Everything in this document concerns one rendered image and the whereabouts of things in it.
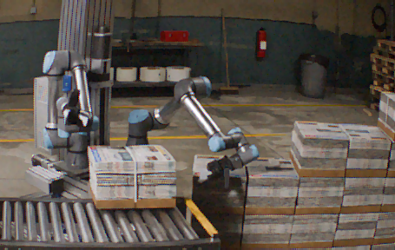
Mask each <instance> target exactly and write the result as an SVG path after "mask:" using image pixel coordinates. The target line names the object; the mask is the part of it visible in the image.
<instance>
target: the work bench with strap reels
mask: <svg viewBox="0 0 395 250"><path fill-rule="evenodd" d="M160 34H161V39H150V40H153V41H154V42H143V41H142V40H141V41H136V40H130V43H129V44H127V43H119V42H120V41H121V40H114V39H112V49H127V48H129V49H186V50H187V59H186V68H185V67H174V66H173V67H166V68H162V67H159V66H158V67H143V68H141V70H140V76H136V75H137V68H132V67H119V68H117V70H116V77H114V75H113V74H114V70H113V68H111V69H110V75H109V79H110V80H113V81H114V85H113V86H111V88H121V87H175V85H176V84H177V83H178V81H180V80H182V79H188V78H189V77H191V69H190V68H189V64H190V50H191V49H198V50H197V67H196V77H197V76H200V75H201V46H204V43H200V42H198V43H191V42H192V39H188V35H189V34H188V32H187V31H185V30H168V31H162V32H161V33H160Z"/></svg>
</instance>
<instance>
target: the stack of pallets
mask: <svg viewBox="0 0 395 250"><path fill-rule="evenodd" d="M376 41H377V43H376V46H372V48H373V53H372V54H370V57H371V62H372V78H373V82H374V84H373V86H372V85H370V94H369V101H370V102H371V107H370V109H372V110H379V108H380V106H379V104H380V99H381V92H389V93H393V94H395V42H391V41H386V40H379V39H376ZM384 44H385V47H384ZM381 51H384V53H383V54H381ZM379 59H381V60H382V62H379ZM379 67H380V68H382V69H379ZM380 75H382V76H383V77H380ZM381 83H383V84H381ZM378 91H380V92H378ZM377 99H379V100H377Z"/></svg>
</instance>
